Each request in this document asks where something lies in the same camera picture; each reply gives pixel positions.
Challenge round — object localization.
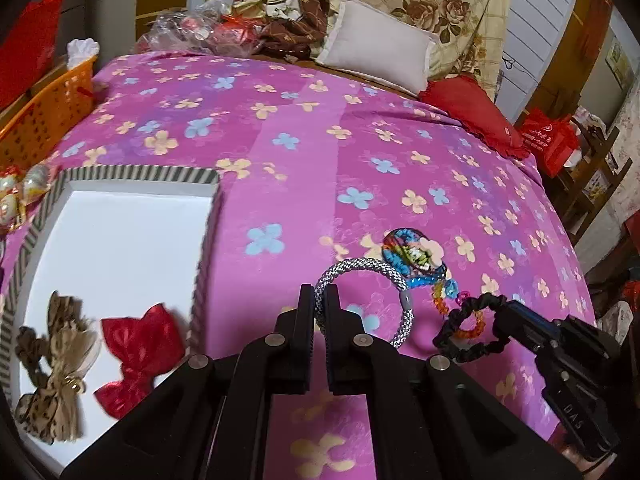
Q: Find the leopard print bow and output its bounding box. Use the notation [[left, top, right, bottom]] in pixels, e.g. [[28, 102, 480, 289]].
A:
[[14, 291, 101, 445]]

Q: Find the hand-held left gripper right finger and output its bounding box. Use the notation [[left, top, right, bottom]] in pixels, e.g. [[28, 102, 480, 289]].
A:
[[322, 290, 583, 480]]

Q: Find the silver braided bracelet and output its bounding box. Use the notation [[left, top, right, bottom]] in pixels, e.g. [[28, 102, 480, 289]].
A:
[[314, 257, 415, 350]]

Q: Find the red frilled cushion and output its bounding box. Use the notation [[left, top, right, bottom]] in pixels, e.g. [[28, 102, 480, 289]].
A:
[[419, 76, 531, 161]]

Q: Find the clear plastic bag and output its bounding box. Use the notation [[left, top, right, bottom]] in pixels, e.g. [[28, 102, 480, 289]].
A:
[[135, 0, 266, 58]]

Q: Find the brown patterned cloth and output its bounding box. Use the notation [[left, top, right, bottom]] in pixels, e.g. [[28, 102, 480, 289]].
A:
[[257, 0, 331, 59]]

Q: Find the red paper bag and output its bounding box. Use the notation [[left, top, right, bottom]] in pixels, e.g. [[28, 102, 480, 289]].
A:
[[0, 0, 63, 111]]

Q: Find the black scrunchie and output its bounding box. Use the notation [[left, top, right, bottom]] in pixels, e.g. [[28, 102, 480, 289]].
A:
[[432, 292, 512, 363]]

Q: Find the striped box with white inside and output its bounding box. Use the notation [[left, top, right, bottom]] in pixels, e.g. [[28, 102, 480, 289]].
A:
[[0, 164, 224, 466]]

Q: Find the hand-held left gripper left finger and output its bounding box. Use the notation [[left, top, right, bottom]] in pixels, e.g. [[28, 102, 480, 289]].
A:
[[60, 284, 321, 480]]

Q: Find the red shopping bag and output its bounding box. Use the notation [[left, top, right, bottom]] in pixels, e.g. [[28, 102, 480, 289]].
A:
[[517, 107, 581, 178]]

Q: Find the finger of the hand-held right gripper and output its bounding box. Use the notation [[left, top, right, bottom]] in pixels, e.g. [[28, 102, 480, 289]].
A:
[[495, 300, 563, 336], [500, 316, 553, 358]]

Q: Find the orange plastic basket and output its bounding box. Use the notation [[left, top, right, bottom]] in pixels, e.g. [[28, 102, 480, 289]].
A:
[[0, 55, 98, 171]]

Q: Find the pink floral bedsheet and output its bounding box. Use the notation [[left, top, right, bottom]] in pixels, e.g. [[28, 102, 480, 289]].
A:
[[0, 52, 598, 480]]

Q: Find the colourful beaded ornament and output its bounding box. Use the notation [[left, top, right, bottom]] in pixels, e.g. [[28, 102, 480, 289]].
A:
[[381, 227, 487, 342]]

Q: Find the wooden shelf rack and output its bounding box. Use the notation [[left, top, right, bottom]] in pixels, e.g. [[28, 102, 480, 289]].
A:
[[555, 125, 633, 243]]

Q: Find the red satin bow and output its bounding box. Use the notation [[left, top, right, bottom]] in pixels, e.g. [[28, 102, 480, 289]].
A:
[[94, 303, 187, 421]]

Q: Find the white cloth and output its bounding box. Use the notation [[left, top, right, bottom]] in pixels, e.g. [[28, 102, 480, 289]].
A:
[[66, 38, 101, 68]]

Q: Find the white pillow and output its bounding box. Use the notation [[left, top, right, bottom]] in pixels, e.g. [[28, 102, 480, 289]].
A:
[[315, 0, 442, 97]]

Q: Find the beige floral quilt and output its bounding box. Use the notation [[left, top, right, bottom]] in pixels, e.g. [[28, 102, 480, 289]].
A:
[[279, 0, 516, 103]]

